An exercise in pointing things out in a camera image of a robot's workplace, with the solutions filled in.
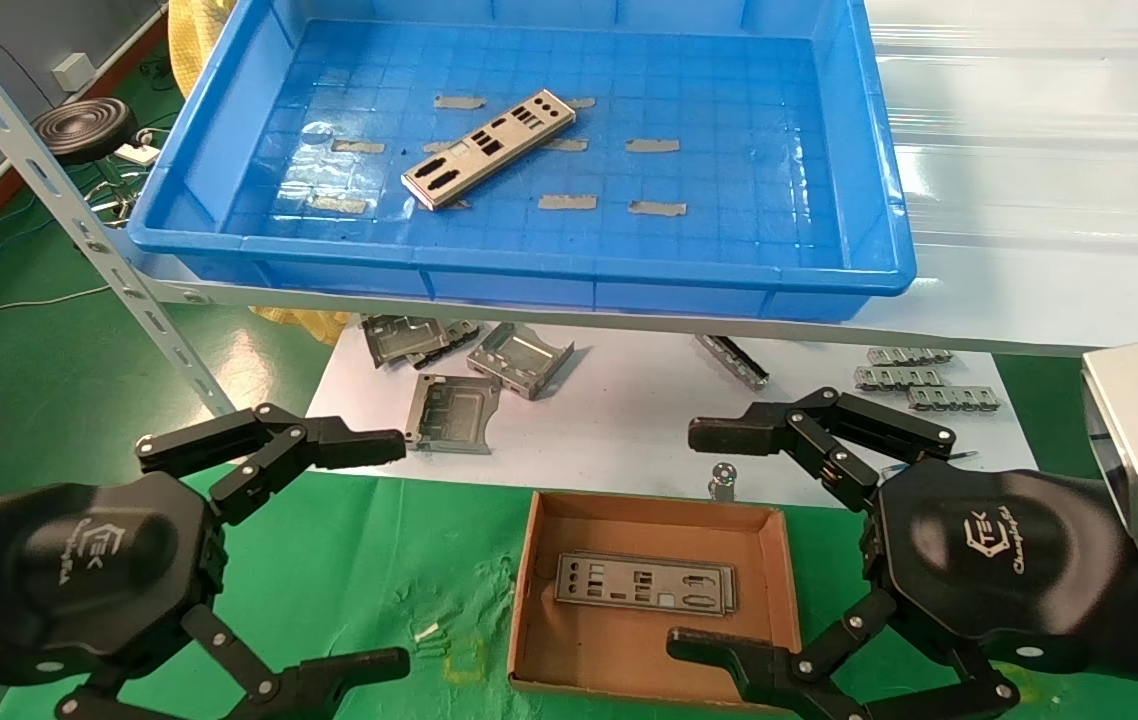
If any white floor cable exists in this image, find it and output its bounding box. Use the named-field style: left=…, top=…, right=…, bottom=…
left=0, top=285, right=112, bottom=317

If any grey metal connector strip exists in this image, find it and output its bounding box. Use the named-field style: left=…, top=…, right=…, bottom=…
left=867, top=346, right=955, bottom=367
left=907, top=385, right=1002, bottom=413
left=854, top=366, right=945, bottom=391

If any grey perforated shelf upright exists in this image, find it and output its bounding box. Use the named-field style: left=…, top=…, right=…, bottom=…
left=0, top=0, right=236, bottom=417

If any blue plastic tray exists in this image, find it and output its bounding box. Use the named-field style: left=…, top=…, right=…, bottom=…
left=126, top=0, right=918, bottom=323

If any dark grey metal frame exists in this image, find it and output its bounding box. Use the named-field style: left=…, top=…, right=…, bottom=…
left=402, top=374, right=502, bottom=455

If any white base board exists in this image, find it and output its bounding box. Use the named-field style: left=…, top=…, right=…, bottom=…
left=287, top=315, right=1038, bottom=506

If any round black stool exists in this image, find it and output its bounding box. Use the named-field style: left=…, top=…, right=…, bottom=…
left=32, top=97, right=138, bottom=166

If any ribbed grey metal part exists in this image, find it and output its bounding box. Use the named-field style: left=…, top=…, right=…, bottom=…
left=407, top=320, right=482, bottom=369

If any grey sheet metal bracket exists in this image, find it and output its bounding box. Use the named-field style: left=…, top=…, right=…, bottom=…
left=361, top=314, right=450, bottom=368

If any white wall box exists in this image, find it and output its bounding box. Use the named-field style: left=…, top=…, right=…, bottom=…
left=51, top=53, right=95, bottom=91

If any open grey metal bracket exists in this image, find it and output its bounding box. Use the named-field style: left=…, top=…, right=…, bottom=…
left=467, top=322, right=575, bottom=401

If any white shelf board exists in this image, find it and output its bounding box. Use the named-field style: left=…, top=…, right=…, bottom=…
left=129, top=0, right=1138, bottom=357

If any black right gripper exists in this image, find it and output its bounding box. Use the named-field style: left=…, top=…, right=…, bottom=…
left=667, top=388, right=1130, bottom=720

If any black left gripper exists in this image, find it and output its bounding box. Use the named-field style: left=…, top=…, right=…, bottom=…
left=0, top=403, right=412, bottom=720

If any green table cloth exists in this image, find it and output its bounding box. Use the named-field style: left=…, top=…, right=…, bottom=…
left=0, top=460, right=1138, bottom=720

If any shallow cardboard box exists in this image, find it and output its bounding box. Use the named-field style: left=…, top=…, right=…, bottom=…
left=507, top=490, right=802, bottom=713

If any narrow grey metal rail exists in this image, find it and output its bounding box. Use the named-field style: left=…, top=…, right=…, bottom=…
left=695, top=334, right=770, bottom=391

